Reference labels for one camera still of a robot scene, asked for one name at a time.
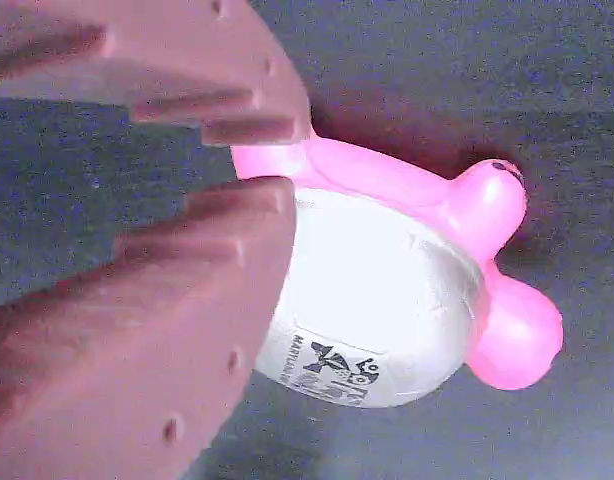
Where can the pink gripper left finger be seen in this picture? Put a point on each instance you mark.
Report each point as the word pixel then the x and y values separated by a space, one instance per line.
pixel 137 350

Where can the pink and white toy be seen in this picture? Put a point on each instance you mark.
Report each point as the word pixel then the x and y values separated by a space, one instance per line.
pixel 367 280

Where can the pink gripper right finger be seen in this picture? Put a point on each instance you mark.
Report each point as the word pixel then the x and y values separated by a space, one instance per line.
pixel 187 55

